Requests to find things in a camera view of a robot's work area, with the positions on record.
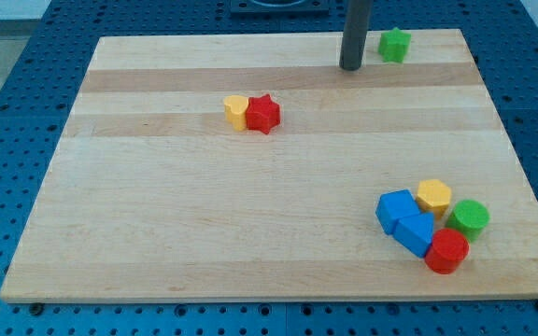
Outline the yellow hexagon block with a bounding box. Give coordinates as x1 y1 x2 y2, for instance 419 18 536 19
416 179 452 220

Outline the blue triangle block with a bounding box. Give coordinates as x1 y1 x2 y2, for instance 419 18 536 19
393 212 434 259

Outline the yellow heart block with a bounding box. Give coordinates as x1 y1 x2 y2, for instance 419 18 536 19
223 95 249 131

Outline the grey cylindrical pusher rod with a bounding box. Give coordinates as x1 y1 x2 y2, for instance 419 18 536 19
339 0 374 71

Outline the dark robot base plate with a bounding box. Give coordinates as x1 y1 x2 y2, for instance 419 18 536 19
228 0 331 15

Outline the red star block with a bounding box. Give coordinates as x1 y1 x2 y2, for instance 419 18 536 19
245 94 280 134

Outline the red cylinder block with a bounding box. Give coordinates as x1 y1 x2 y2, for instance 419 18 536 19
424 228 470 274

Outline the green cylinder block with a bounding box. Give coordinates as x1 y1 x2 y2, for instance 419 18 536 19
445 199 490 242

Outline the light wooden board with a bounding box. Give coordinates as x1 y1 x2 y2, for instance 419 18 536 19
0 29 538 303

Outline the green star block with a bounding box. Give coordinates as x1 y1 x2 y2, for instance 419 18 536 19
377 27 412 63

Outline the blue cube block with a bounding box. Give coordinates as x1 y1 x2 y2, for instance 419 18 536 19
375 189 420 235

